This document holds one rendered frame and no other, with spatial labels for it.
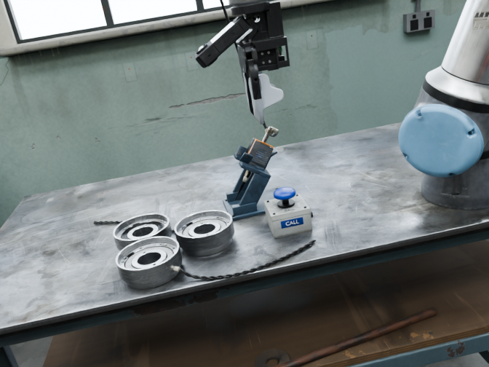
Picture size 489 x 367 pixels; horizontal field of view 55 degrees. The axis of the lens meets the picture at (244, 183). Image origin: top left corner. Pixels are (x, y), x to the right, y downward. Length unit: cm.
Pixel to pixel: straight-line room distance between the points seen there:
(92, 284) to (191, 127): 169
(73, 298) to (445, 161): 61
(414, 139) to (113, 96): 187
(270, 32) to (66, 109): 171
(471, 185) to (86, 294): 67
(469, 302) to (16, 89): 211
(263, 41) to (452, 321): 65
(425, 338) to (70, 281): 66
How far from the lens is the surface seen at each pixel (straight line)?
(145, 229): 91
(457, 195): 90
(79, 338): 117
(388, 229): 84
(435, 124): 71
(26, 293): 89
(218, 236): 80
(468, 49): 71
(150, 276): 75
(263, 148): 92
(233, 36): 87
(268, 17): 88
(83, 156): 252
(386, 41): 262
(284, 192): 83
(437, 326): 103
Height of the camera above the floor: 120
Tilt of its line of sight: 22 degrees down
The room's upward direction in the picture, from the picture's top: 9 degrees counter-clockwise
